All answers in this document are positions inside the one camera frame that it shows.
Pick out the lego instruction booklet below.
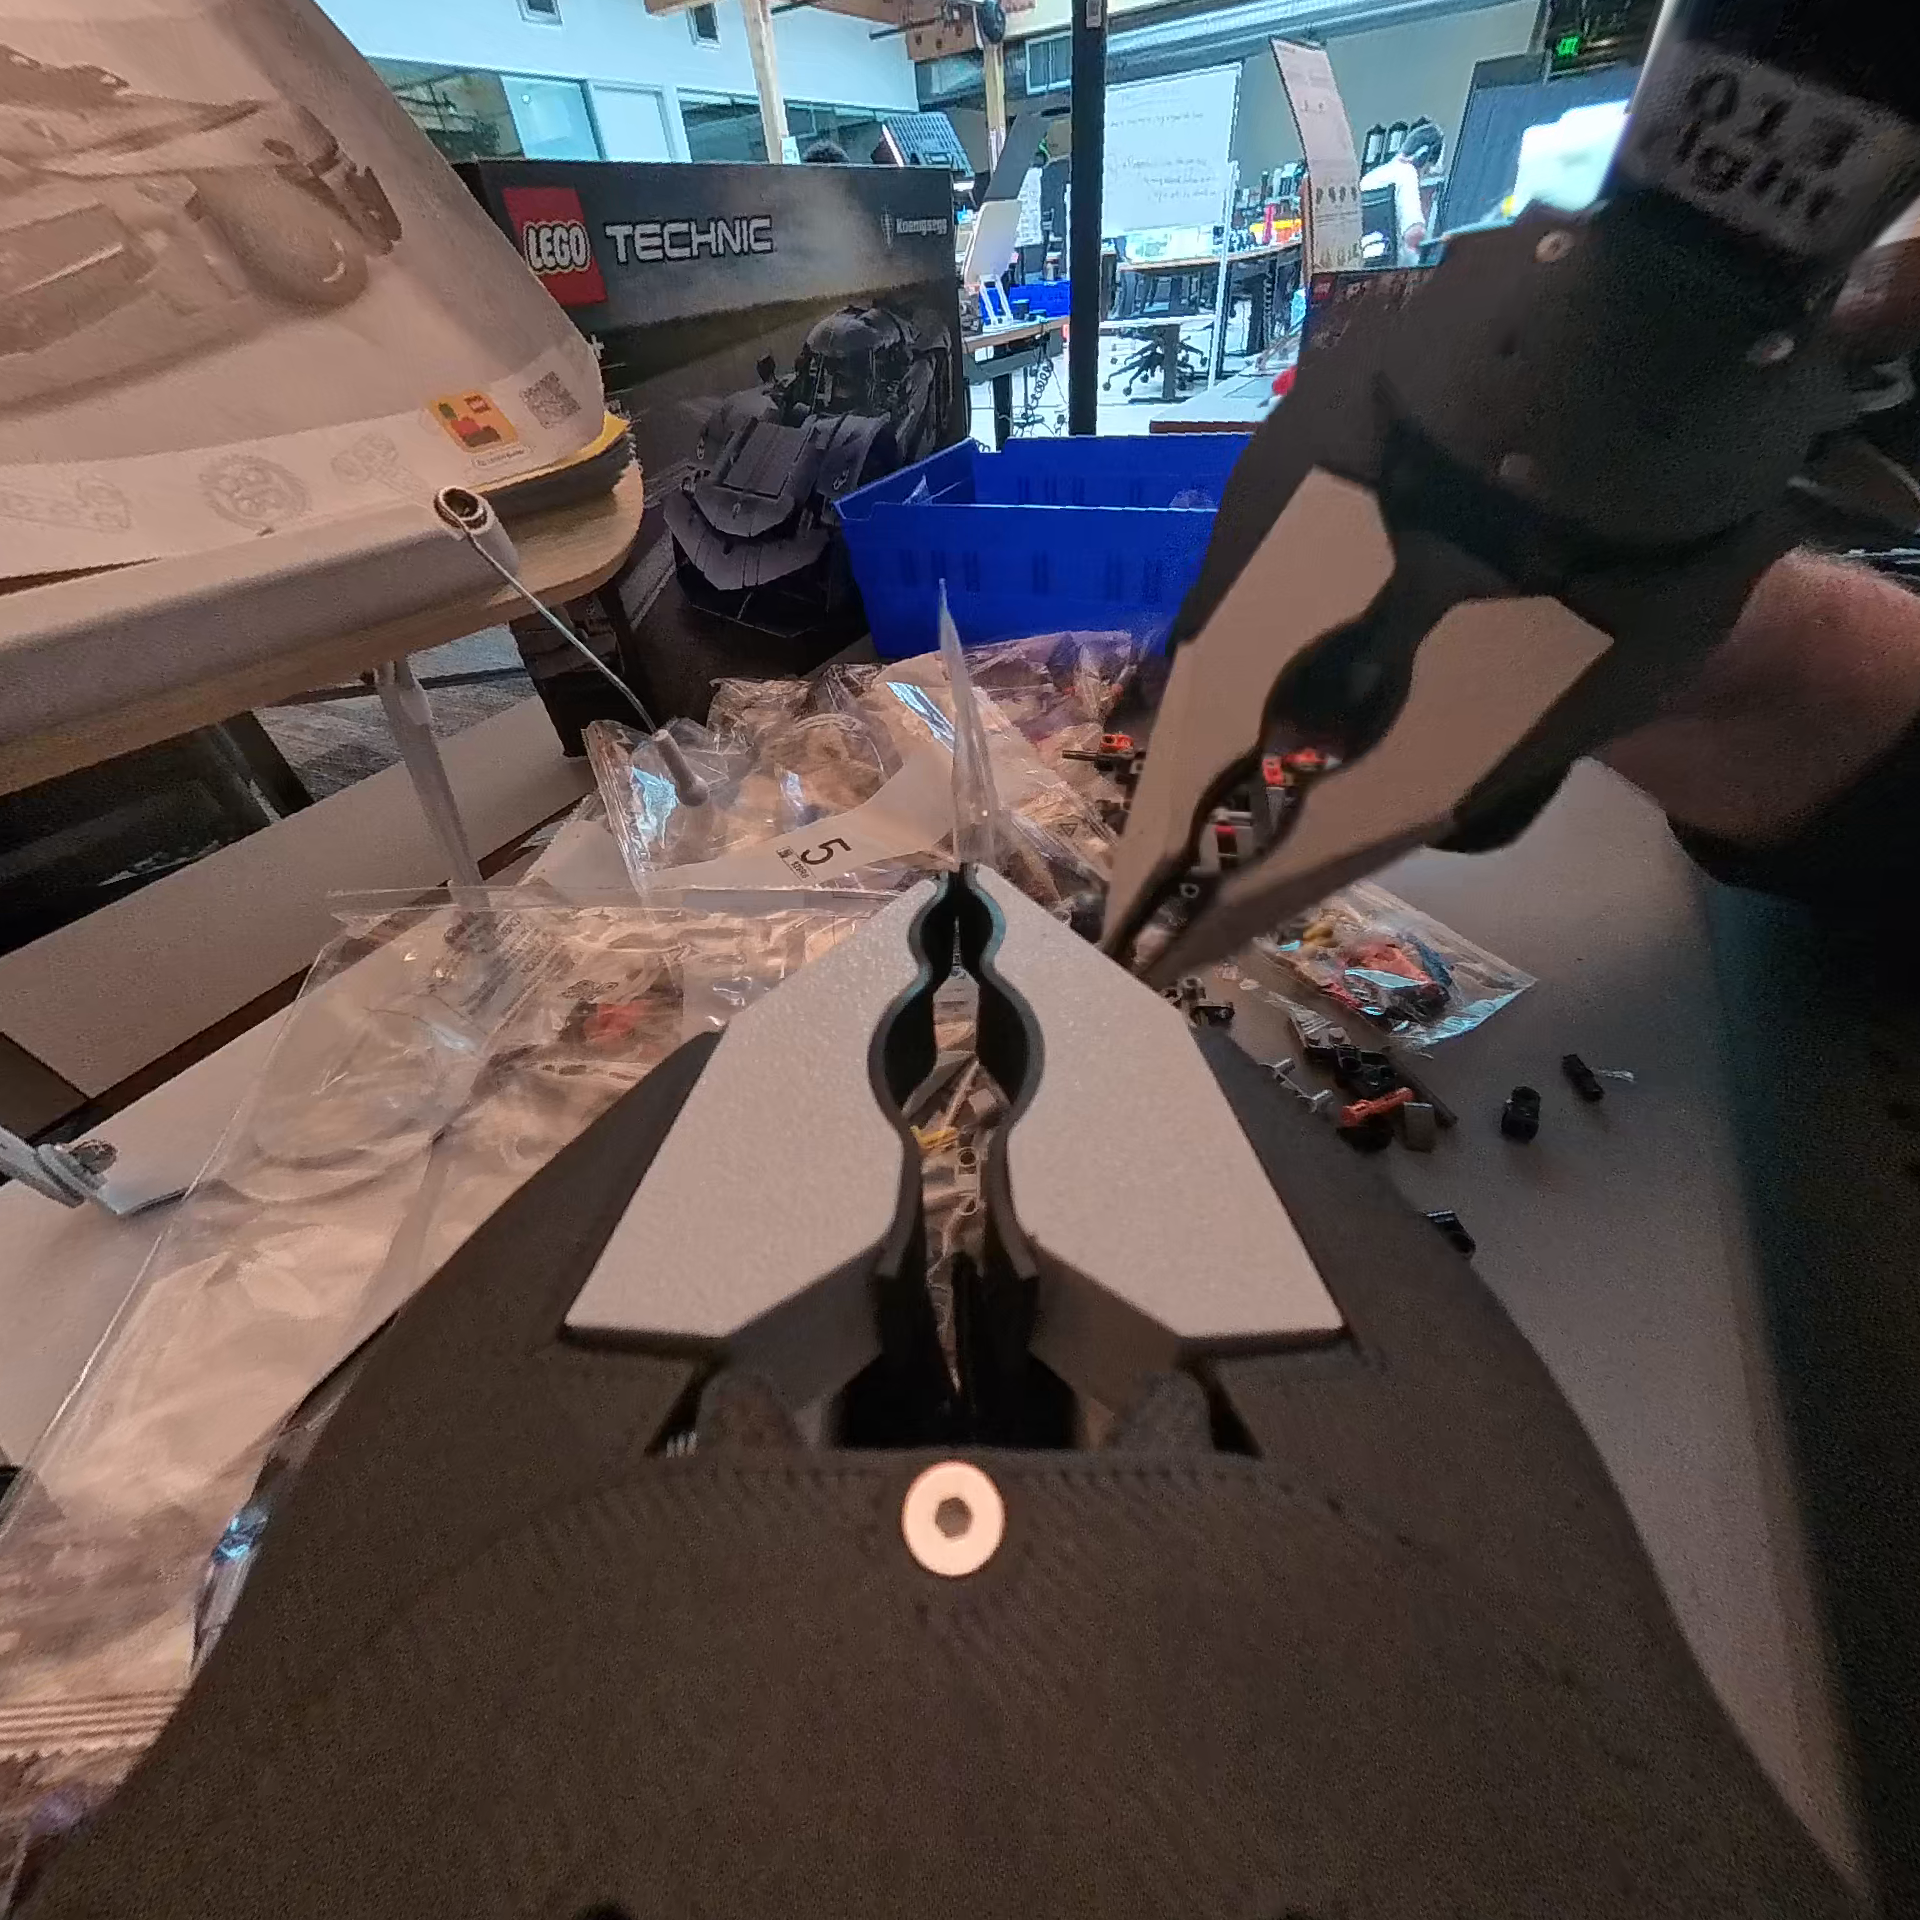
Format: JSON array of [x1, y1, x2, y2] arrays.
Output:
[[0, 0, 634, 577]]

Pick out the person's right hand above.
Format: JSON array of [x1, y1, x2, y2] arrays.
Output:
[[1611, 556, 1920, 840]]

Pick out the black lego set box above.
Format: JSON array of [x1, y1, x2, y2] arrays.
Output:
[[455, 158, 973, 724]]

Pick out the person's right forearm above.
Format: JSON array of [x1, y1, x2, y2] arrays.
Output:
[[1671, 703, 1920, 917]]

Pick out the clear bag of pieces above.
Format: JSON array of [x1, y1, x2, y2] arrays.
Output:
[[931, 576, 1158, 1352]]

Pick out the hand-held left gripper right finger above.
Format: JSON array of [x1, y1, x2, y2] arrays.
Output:
[[960, 865, 1347, 1452]]

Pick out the white wire page holder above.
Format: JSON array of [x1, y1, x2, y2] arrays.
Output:
[[432, 486, 722, 816]]

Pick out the black vertical post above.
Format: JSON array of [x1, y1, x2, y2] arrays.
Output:
[[1066, 0, 1117, 440]]

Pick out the clear bag of lego wheels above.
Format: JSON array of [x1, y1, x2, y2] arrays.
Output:
[[0, 885, 722, 1800]]

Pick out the clear bag with white label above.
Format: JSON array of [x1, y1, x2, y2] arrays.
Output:
[[586, 673, 1081, 917]]

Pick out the brown cardboard sheet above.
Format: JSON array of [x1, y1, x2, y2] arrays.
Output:
[[1271, 36, 1367, 274]]

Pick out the grey lego chassis assembly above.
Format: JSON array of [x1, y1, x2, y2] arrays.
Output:
[[1064, 717, 1345, 940]]

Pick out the dark perforated panel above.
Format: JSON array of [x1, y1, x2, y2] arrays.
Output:
[[1696, 885, 1920, 1877]]

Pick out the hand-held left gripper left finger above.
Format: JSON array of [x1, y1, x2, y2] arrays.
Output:
[[566, 872, 963, 1452]]

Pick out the beige book stand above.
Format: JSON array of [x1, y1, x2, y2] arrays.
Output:
[[0, 0, 648, 798]]

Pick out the small clear bag coloured pins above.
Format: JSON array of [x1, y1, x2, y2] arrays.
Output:
[[1257, 882, 1541, 1047]]

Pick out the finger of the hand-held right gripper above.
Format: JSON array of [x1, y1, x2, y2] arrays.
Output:
[[1147, 604, 1615, 973], [1103, 470, 1394, 952]]

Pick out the blue plastic bin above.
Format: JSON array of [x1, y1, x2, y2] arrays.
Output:
[[833, 432, 1259, 665]]

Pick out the small printed box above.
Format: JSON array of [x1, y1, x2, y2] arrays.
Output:
[[1303, 266, 1443, 377]]

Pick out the whiteboard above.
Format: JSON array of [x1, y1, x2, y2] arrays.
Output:
[[1103, 64, 1245, 237]]

